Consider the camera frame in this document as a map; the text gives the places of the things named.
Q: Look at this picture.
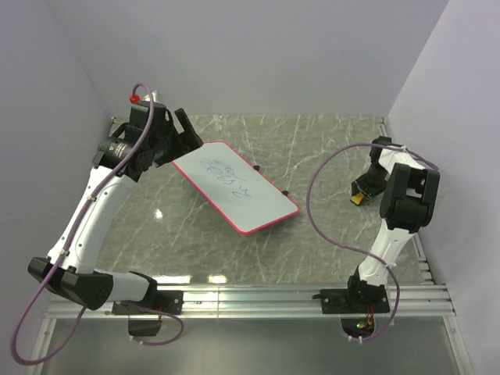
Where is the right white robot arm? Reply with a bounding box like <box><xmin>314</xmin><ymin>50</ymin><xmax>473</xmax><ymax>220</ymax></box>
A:
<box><xmin>345</xmin><ymin>136</ymin><xmax>441</xmax><ymax>313</ymax></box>

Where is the yellow eraser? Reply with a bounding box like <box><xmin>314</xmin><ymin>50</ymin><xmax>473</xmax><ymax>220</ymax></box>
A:
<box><xmin>351</xmin><ymin>193</ymin><xmax>365</xmax><ymax>206</ymax></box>

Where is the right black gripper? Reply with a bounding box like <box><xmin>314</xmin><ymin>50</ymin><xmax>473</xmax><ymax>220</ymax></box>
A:
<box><xmin>350</xmin><ymin>164</ymin><xmax>388</xmax><ymax>206</ymax></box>

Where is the aluminium mounting rail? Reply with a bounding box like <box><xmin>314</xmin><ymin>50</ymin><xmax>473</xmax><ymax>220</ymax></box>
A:
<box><xmin>45</xmin><ymin>284</ymin><xmax>457</xmax><ymax>320</ymax></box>

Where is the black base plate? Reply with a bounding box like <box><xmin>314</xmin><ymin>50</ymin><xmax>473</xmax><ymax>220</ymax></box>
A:
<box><xmin>112</xmin><ymin>290</ymin><xmax>184</xmax><ymax>315</ymax></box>
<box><xmin>312</xmin><ymin>289</ymin><xmax>391</xmax><ymax>315</ymax></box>

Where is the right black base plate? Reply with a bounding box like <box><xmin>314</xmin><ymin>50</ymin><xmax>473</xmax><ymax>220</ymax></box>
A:
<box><xmin>312</xmin><ymin>289</ymin><xmax>391</xmax><ymax>315</ymax></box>

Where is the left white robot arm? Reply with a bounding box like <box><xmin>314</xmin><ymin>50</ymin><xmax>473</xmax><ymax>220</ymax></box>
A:
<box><xmin>27</xmin><ymin>101</ymin><xmax>203</xmax><ymax>314</ymax></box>

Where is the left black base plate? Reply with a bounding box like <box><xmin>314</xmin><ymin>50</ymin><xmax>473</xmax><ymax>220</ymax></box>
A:
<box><xmin>112</xmin><ymin>290</ymin><xmax>184</xmax><ymax>315</ymax></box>

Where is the red framed whiteboard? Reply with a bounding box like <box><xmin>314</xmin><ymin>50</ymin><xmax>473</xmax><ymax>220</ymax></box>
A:
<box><xmin>173</xmin><ymin>141</ymin><xmax>300</xmax><ymax>234</ymax></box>

